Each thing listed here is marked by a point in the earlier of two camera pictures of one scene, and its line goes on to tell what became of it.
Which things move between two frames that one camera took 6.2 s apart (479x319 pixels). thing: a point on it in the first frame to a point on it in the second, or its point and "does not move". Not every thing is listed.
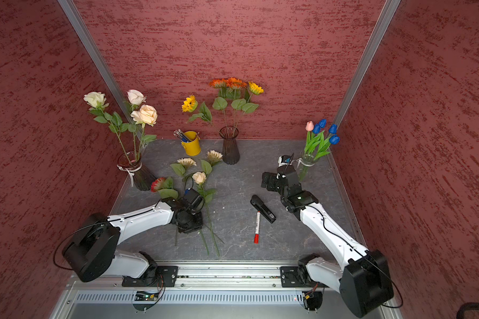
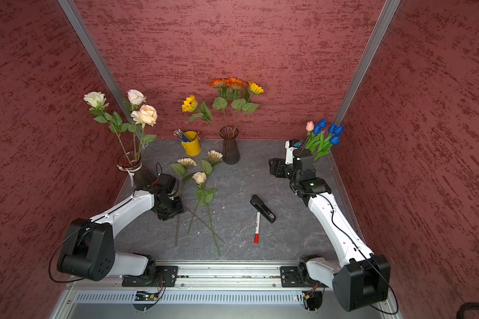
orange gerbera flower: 220,102 does not move
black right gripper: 272,178 to 277,165
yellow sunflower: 249,107 does not move
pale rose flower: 136,98 does not move
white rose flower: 97,101 does not move
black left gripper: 198,224 to 179,209
